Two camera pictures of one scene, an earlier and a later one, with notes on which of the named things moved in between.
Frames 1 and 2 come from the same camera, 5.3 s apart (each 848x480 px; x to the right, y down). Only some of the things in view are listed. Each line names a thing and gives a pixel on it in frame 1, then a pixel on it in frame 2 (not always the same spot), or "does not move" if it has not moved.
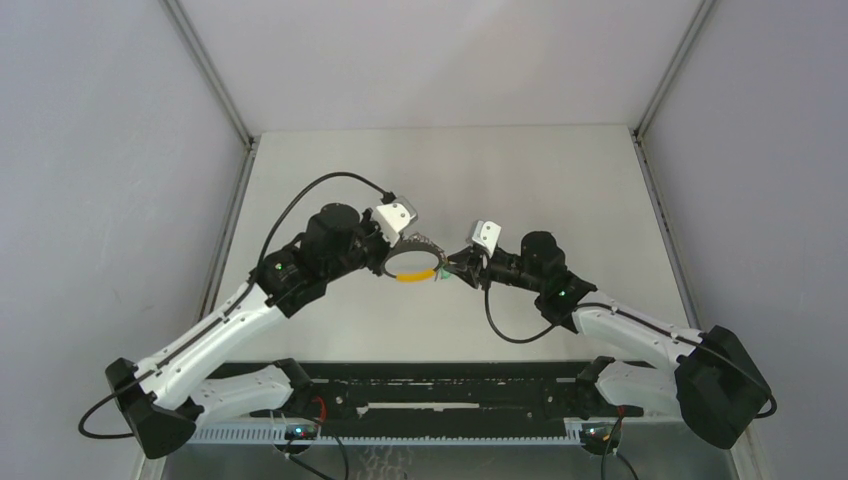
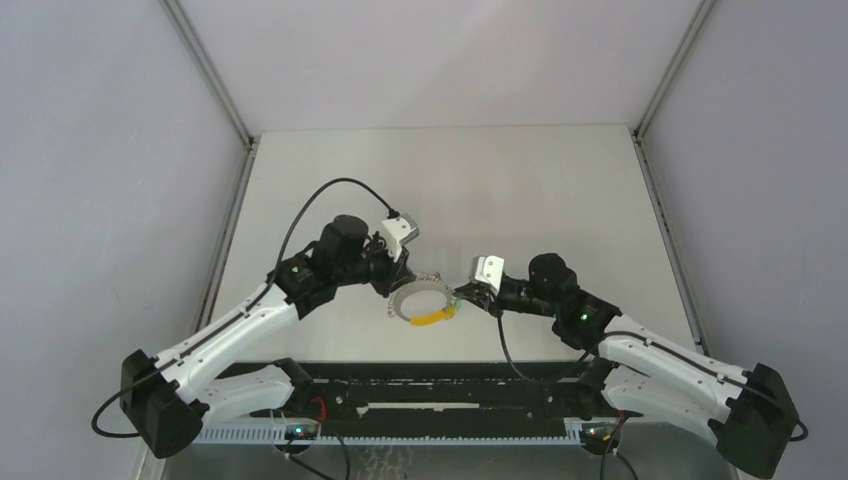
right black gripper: (475, 273) -> (471, 293)
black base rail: (449, 402) does not move
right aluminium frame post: (664, 224) does not move
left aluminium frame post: (247, 136) does not move
